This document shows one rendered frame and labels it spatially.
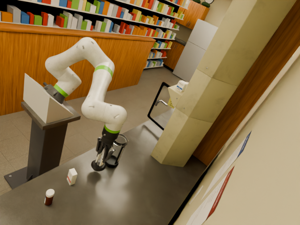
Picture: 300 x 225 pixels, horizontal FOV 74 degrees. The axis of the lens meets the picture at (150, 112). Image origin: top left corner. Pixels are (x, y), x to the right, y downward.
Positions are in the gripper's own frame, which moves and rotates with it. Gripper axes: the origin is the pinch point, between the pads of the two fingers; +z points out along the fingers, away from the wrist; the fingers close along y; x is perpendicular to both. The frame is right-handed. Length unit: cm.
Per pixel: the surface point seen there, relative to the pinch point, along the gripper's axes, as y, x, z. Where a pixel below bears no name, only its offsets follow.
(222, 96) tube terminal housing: -33, -56, -57
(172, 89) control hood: -4, -45, -46
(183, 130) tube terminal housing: -25, -47, -25
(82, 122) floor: 125, -108, 105
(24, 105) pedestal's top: 79, 4, 12
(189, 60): 167, -531, 39
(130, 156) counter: -3.9, -29.9, 11.0
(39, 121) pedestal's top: 57, 5, 11
